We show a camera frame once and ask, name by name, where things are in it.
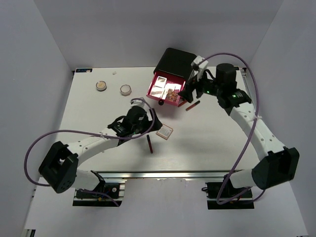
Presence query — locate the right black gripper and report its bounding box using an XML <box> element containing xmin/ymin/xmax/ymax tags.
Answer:
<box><xmin>178</xmin><ymin>68</ymin><xmax>223</xmax><ymax>103</ymax></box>

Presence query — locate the square palette label side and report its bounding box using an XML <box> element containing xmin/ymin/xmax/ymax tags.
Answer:
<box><xmin>156</xmin><ymin>124</ymin><xmax>173</xmax><ymax>140</ymax></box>

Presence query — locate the multicolour small palette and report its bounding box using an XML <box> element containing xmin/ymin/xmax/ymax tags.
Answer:
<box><xmin>165</xmin><ymin>89</ymin><xmax>178</xmax><ymax>103</ymax></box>

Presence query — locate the pink drawer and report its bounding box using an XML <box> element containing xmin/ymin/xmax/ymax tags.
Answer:
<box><xmin>146</xmin><ymin>71</ymin><xmax>186</xmax><ymax>106</ymax></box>

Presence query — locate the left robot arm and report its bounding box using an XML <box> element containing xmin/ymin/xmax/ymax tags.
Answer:
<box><xmin>39</xmin><ymin>106</ymin><xmax>162</xmax><ymax>197</ymax></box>

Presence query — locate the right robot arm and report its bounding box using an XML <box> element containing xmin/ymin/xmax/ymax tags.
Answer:
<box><xmin>179</xmin><ymin>62</ymin><xmax>300</xmax><ymax>197</ymax></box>

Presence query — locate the dark red lip gloss tube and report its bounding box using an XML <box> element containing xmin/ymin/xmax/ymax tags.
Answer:
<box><xmin>146</xmin><ymin>135</ymin><xmax>154</xmax><ymax>154</ymax></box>

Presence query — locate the black drawer cabinet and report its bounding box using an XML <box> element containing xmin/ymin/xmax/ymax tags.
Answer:
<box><xmin>154</xmin><ymin>47</ymin><xmax>197</xmax><ymax>79</ymax></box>

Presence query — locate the round gold powder compact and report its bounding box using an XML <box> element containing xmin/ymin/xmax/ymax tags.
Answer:
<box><xmin>96</xmin><ymin>80</ymin><xmax>107</xmax><ymax>91</ymax></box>

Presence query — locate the left blue table sticker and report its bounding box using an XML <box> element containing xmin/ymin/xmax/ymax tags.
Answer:
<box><xmin>75</xmin><ymin>68</ymin><xmax>92</xmax><ymax>73</ymax></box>

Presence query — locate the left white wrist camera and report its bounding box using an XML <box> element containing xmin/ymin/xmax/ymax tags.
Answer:
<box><xmin>130</xmin><ymin>97</ymin><xmax>145</xmax><ymax>108</ymax></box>

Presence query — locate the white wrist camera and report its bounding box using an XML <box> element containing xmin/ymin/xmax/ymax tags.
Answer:
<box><xmin>191</xmin><ymin>56</ymin><xmax>208</xmax><ymax>81</ymax></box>
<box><xmin>130</xmin><ymin>97</ymin><xmax>145</xmax><ymax>108</ymax></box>

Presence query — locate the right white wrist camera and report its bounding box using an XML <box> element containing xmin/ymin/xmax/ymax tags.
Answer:
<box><xmin>191</xmin><ymin>56</ymin><xmax>208</xmax><ymax>81</ymax></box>

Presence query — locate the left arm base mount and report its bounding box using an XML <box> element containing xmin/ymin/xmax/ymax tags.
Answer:
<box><xmin>73</xmin><ymin>171</ymin><xmax>124</xmax><ymax>207</ymax></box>

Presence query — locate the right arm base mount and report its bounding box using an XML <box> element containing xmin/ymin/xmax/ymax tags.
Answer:
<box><xmin>201</xmin><ymin>182</ymin><xmax>254</xmax><ymax>210</ymax></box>

